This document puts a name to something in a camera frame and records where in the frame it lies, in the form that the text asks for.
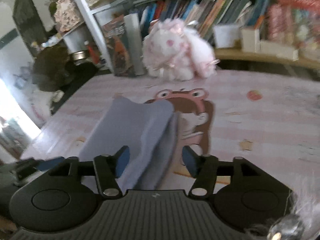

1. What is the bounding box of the dark framed board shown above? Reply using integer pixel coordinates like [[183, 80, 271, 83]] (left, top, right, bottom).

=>
[[12, 0, 48, 58]]

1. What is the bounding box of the white card box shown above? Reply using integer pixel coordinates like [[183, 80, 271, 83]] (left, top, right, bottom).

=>
[[214, 24, 242, 48]]

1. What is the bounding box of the cream floral plush toy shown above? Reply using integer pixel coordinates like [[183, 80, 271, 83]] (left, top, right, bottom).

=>
[[54, 0, 80, 32]]

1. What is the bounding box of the round metal tin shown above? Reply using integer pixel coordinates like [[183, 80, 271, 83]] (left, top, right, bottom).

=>
[[71, 51, 87, 62]]

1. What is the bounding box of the pink white plush bunny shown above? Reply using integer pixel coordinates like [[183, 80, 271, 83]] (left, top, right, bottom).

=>
[[142, 19, 220, 80]]

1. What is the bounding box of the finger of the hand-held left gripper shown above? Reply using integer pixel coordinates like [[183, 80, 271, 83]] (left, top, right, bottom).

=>
[[35, 156, 66, 173]]

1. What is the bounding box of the beige and lavender sweater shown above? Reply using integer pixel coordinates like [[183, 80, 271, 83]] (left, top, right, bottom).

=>
[[79, 97, 179, 190]]

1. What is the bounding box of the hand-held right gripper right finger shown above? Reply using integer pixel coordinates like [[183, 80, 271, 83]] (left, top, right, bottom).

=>
[[182, 145, 268, 198]]

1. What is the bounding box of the row of pink packets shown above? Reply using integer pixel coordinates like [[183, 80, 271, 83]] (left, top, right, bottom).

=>
[[267, 4, 320, 50]]

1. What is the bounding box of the red bottle with white cap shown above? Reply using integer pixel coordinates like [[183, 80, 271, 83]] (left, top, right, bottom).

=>
[[85, 41, 99, 64]]

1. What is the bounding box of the row of colourful books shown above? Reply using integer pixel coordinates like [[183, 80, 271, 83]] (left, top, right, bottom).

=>
[[136, 0, 270, 38]]

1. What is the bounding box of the olive green bag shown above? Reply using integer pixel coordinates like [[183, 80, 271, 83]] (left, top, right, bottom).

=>
[[32, 45, 73, 92]]

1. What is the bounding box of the white fluffy fur charm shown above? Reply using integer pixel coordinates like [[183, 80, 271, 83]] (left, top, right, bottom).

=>
[[246, 175, 320, 240]]

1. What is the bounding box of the small white open box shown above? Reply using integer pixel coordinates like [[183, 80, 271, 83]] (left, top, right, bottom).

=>
[[241, 27, 260, 53]]

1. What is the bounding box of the dark illustrated book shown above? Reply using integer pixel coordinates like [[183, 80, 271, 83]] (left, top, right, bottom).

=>
[[102, 14, 147, 77]]

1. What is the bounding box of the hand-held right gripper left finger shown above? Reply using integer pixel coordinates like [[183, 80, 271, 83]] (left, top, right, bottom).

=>
[[49, 145, 130, 196]]

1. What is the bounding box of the white shelf unit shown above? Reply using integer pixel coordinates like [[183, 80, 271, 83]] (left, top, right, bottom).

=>
[[65, 0, 320, 80]]

